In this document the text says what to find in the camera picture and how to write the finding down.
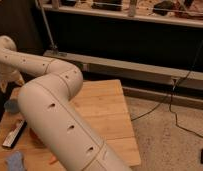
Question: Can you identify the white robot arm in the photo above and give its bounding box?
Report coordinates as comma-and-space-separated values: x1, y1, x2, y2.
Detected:
0, 36, 132, 171

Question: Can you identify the orange toy carrot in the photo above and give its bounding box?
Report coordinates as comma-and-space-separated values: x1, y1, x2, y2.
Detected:
49, 155, 58, 165

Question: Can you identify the blue ceramic cup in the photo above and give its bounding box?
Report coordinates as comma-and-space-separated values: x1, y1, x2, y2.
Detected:
4, 99, 19, 114

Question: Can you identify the white shelf board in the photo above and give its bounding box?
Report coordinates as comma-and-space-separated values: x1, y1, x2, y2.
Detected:
43, 4, 203, 28

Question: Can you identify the black and silver stapler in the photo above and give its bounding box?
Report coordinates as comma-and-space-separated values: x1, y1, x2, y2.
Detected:
2, 120, 27, 149

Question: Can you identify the red bowl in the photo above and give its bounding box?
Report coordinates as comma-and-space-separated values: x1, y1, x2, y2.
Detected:
29, 128, 43, 144

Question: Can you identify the grey metal pole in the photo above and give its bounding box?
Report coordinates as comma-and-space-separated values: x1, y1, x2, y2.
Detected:
38, 0, 58, 53

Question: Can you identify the blue sponge cloth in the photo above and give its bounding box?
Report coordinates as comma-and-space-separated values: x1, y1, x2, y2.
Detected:
5, 151, 26, 171

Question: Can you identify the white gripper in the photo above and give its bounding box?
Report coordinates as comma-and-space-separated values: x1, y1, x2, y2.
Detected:
0, 64, 25, 93

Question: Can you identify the black power cable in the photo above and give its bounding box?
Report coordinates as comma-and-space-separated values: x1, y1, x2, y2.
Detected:
130, 29, 203, 141

